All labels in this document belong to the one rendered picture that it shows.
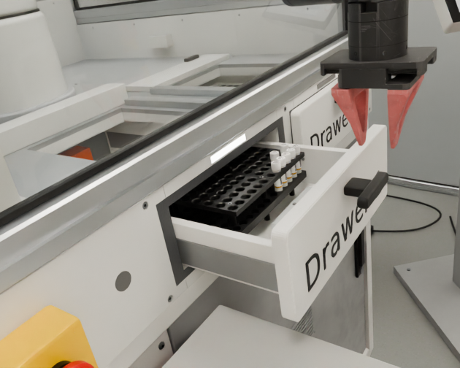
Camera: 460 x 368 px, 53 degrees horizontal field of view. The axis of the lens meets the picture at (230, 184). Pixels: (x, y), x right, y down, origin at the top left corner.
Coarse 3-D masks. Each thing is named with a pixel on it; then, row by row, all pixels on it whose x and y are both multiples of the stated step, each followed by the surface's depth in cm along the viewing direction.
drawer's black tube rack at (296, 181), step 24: (240, 168) 63; (264, 168) 62; (192, 192) 59; (216, 192) 58; (240, 192) 57; (264, 192) 60; (288, 192) 62; (192, 216) 59; (216, 216) 58; (240, 216) 57; (264, 216) 58
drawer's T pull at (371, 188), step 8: (376, 176) 52; (384, 176) 52; (352, 184) 52; (360, 184) 51; (368, 184) 51; (376, 184) 51; (384, 184) 52; (344, 192) 52; (352, 192) 51; (360, 192) 51; (368, 192) 49; (376, 192) 50; (360, 200) 48; (368, 200) 48
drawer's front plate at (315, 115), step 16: (336, 80) 85; (320, 96) 78; (304, 112) 73; (320, 112) 78; (336, 112) 84; (304, 128) 74; (320, 128) 79; (304, 144) 75; (320, 144) 80; (336, 144) 86
